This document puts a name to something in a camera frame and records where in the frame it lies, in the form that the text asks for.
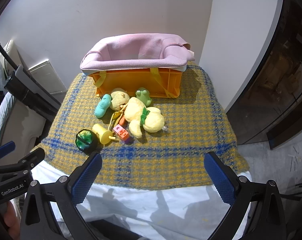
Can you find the person's left hand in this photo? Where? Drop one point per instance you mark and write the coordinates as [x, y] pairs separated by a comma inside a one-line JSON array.
[[12, 217]]

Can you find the pink knitted cloth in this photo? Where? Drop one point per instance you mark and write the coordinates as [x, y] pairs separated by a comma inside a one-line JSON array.
[[131, 47]]

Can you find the black tripod stand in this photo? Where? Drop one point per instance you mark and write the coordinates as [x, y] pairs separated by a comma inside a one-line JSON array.
[[28, 92]]

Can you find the pink orange toy block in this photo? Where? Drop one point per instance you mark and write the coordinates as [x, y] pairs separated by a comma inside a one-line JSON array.
[[122, 133]]

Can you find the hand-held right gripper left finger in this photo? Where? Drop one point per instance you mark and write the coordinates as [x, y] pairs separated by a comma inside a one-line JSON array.
[[87, 177]]

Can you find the yellow blue plaid blanket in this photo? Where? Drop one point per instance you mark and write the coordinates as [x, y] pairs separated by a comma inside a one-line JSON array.
[[166, 155]]

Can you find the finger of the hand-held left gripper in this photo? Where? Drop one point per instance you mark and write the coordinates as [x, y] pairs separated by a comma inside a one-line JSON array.
[[6, 147], [33, 156]]

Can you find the dark wooden cabinet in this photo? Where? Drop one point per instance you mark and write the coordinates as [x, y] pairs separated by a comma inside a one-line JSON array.
[[278, 80]]

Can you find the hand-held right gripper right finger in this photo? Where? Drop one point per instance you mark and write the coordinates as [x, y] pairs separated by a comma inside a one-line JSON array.
[[219, 180]]

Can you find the yellow plush toy green scarf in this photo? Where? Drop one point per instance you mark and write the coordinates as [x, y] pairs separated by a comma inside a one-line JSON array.
[[153, 122]]

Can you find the cream armchair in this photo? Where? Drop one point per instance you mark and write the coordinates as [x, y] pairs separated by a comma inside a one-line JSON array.
[[12, 52]]

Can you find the small orange toy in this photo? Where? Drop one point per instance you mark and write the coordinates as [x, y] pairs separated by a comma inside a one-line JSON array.
[[122, 120]]

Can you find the green ball in black net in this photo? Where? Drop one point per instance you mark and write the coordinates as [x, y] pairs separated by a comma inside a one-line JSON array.
[[84, 140]]

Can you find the green frog toy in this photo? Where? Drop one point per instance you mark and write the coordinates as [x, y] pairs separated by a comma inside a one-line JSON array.
[[143, 95]]

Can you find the beige plush toy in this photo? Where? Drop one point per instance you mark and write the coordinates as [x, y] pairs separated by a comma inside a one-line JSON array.
[[118, 98]]

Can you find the teal plush toy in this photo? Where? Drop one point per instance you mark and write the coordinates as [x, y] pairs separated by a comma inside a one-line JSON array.
[[102, 107]]

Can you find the yellow toy cup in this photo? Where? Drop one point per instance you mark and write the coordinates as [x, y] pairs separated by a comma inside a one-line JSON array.
[[102, 132]]

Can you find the white bed sheet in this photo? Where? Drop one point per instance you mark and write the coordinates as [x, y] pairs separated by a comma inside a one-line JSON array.
[[141, 200]]

